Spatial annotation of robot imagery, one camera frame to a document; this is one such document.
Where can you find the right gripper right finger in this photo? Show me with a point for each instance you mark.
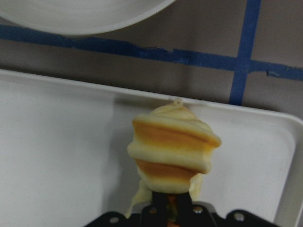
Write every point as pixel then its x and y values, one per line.
pixel 193 214

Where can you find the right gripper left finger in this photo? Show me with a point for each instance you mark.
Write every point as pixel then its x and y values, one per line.
pixel 155 214

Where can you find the croissant bread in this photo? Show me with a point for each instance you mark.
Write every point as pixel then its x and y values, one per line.
pixel 172 149

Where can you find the white plate with lemon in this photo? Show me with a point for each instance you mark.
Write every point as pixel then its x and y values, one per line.
pixel 79 17

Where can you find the cream serving tray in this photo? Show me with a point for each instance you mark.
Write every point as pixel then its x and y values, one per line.
pixel 63 159

